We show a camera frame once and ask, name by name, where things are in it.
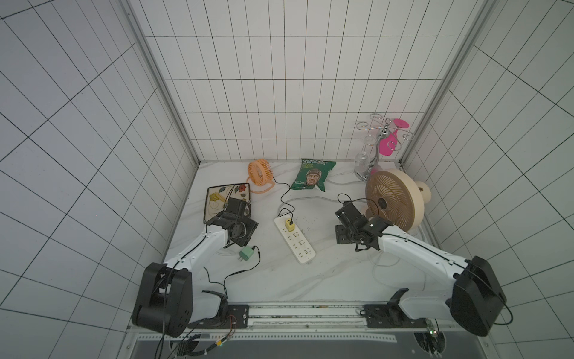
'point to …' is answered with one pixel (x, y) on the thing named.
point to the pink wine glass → (388, 145)
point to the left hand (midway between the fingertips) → (254, 232)
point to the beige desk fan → (393, 195)
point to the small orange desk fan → (261, 173)
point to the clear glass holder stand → (387, 129)
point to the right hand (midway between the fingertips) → (338, 232)
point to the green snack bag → (312, 174)
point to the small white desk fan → (226, 251)
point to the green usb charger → (246, 253)
